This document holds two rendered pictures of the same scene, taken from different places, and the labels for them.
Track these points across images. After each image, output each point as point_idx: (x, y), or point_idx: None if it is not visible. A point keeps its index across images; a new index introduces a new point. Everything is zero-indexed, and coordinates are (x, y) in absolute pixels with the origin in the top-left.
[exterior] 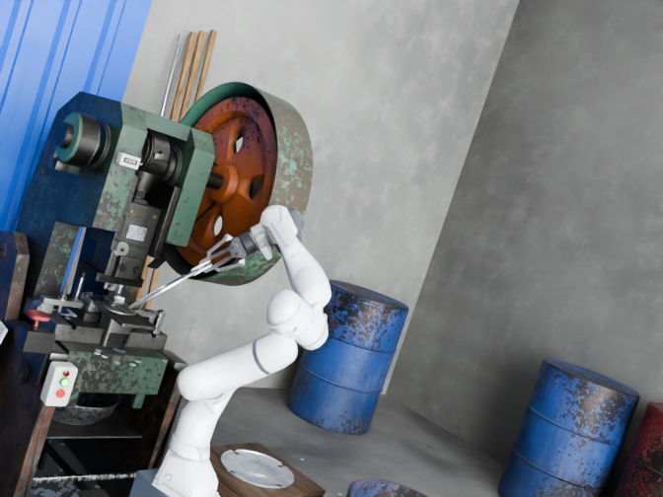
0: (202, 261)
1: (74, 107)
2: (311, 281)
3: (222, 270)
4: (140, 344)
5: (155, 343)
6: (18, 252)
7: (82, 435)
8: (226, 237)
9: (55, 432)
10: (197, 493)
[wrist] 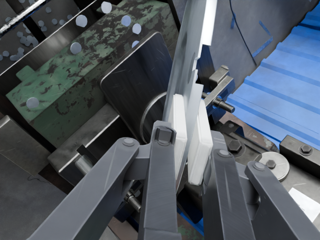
0: (215, 139)
1: None
2: None
3: (107, 153)
4: (87, 126)
5: (67, 148)
6: (274, 145)
7: (59, 34)
8: None
9: (87, 22)
10: None
